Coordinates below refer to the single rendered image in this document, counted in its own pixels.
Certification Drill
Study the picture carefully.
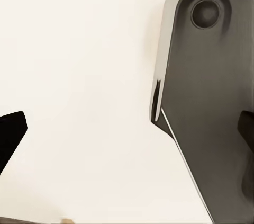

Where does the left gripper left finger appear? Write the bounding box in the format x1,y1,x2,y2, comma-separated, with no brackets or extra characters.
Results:
0,111,28,174

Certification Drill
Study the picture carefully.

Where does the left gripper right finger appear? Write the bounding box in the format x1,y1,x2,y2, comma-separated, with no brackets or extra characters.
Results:
237,110,254,153

